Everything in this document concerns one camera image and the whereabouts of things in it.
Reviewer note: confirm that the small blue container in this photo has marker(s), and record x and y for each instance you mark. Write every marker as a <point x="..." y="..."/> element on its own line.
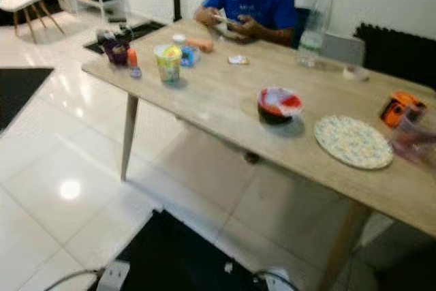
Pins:
<point x="188" y="56"/>

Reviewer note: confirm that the colourful yellow green cup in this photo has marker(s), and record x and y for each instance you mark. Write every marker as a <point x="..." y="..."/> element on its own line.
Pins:
<point x="168" y="66"/>

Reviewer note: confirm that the orange sausage pack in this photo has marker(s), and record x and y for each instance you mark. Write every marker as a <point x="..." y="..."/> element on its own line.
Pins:
<point x="201" y="44"/>

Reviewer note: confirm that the person in blue shirt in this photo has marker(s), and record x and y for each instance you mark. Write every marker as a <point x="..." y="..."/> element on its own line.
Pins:
<point x="252" y="1"/>

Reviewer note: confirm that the light wooden table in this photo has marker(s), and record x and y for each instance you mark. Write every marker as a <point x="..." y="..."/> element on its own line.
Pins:
<point x="231" y="100"/>

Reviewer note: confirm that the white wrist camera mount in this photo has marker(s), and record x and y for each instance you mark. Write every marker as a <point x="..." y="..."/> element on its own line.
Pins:
<point x="279" y="281"/>
<point x="113" y="276"/>

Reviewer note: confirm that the phone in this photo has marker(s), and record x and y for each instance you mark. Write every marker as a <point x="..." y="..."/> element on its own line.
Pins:
<point x="221" y="18"/>

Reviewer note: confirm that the tall clear water bottle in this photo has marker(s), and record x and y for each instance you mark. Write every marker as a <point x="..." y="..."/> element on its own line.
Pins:
<point x="315" y="32"/>

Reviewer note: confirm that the dark blue plastic bin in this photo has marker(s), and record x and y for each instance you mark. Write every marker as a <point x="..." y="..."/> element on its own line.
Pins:
<point x="301" y="28"/>

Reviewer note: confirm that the red white covered bowl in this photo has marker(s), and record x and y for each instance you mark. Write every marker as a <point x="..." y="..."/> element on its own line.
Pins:
<point x="279" y="102"/>

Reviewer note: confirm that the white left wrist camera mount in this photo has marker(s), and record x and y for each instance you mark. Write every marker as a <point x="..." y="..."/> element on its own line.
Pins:
<point x="113" y="276"/>

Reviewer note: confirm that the beige tape roll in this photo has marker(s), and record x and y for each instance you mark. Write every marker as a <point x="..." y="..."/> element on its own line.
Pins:
<point x="347" y="73"/>

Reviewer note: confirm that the small orange bottle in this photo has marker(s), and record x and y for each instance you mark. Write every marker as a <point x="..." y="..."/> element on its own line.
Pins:
<point x="133" y="58"/>

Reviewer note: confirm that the purple cup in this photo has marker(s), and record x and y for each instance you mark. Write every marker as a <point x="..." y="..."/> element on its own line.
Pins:
<point x="116" y="54"/>

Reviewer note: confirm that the grey chair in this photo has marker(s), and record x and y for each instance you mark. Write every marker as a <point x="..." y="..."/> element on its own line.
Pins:
<point x="344" y="49"/>

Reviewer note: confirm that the small white packet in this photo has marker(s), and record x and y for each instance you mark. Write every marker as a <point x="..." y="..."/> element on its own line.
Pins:
<point x="238" y="59"/>

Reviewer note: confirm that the orange black tool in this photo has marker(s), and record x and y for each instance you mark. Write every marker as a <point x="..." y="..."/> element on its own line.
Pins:
<point x="398" y="108"/>

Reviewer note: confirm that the black foam tile panel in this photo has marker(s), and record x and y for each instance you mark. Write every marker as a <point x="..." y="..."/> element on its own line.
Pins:
<point x="395" y="52"/>

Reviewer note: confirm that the patterned round plate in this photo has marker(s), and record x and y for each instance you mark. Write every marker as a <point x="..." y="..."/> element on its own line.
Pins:
<point x="354" y="142"/>

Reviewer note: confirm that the pink transparent pitcher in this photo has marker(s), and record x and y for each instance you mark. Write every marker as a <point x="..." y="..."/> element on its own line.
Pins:
<point x="415" y="141"/>

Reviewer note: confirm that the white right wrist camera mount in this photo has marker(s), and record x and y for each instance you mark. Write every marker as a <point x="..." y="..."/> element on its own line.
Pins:
<point x="279" y="281"/>

